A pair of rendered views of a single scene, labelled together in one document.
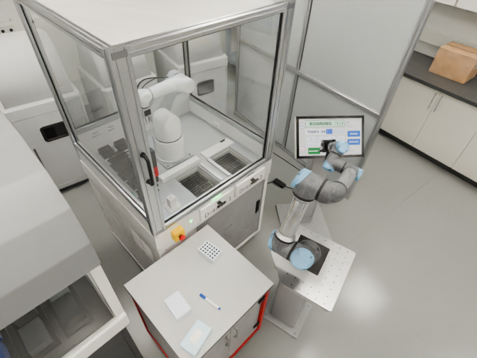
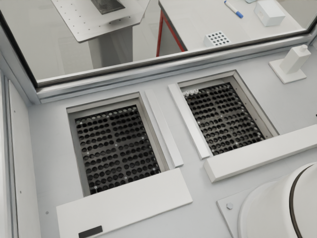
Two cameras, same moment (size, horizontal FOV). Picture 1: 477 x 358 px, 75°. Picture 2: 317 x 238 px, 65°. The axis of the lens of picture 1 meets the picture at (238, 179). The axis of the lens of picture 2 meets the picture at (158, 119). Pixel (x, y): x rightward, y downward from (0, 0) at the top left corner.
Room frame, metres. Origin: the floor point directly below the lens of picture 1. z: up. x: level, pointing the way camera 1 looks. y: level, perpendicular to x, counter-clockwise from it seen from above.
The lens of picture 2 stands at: (1.93, 0.25, 1.50)
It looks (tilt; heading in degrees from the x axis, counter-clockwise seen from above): 58 degrees down; 200
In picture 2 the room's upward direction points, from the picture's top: 9 degrees clockwise
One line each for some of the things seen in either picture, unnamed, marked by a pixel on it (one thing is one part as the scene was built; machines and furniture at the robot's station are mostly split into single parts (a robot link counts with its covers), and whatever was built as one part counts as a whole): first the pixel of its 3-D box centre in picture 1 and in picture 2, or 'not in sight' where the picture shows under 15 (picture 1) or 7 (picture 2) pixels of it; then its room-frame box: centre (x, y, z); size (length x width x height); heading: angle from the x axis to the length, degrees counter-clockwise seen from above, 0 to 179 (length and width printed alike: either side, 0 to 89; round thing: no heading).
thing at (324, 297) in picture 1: (306, 266); not in sight; (1.02, -0.46, 0.70); 0.45 x 0.44 x 0.12; 59
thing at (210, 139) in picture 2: not in sight; (218, 122); (1.47, 0.27, 0.87); 0.22 x 0.18 x 0.06; 47
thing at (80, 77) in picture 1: (87, 114); not in sight; (1.33, 0.79, 1.52); 0.87 x 0.01 x 0.86; 47
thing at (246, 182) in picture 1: (250, 181); not in sight; (1.57, -0.09, 0.87); 0.29 x 0.02 x 0.11; 137
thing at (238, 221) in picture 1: (184, 206); not in sight; (1.70, 0.45, 0.40); 1.03 x 0.95 x 0.80; 137
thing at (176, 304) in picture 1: (177, 306); not in sight; (0.68, 0.28, 0.79); 0.13 x 0.09 x 0.05; 43
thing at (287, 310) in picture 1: (294, 288); not in sight; (1.03, -0.44, 0.38); 0.30 x 0.30 x 0.76; 59
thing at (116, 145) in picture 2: not in sight; (116, 150); (1.70, 0.06, 0.87); 0.22 x 0.18 x 0.06; 47
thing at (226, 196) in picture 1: (217, 204); not in sight; (1.33, 0.13, 0.87); 0.29 x 0.02 x 0.11; 137
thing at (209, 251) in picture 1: (209, 251); not in sight; (1.03, 0.15, 0.78); 0.12 x 0.08 x 0.04; 54
